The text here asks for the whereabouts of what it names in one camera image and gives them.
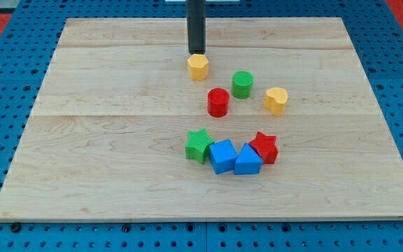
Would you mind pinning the green star block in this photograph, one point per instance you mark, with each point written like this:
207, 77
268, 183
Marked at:
196, 147

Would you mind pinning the red cylinder block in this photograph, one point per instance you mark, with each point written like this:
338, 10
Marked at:
218, 102

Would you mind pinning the blue cube block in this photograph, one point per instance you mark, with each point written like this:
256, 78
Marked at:
222, 156

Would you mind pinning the blue triangle block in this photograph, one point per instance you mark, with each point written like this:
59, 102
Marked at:
248, 161

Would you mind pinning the green cylinder block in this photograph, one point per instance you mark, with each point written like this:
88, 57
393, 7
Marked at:
242, 83

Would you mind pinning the yellow hexagon block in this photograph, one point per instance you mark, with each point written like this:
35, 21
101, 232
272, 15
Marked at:
198, 67

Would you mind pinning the red star block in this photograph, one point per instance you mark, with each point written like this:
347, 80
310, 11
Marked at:
265, 146

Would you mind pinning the yellow heart block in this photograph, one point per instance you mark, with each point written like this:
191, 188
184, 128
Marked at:
275, 100

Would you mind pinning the light wooden board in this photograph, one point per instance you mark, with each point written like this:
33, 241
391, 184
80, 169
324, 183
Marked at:
105, 140

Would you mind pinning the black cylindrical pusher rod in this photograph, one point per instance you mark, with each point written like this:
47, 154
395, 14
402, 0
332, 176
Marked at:
196, 26

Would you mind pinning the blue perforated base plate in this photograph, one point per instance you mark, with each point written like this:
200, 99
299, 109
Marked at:
27, 44

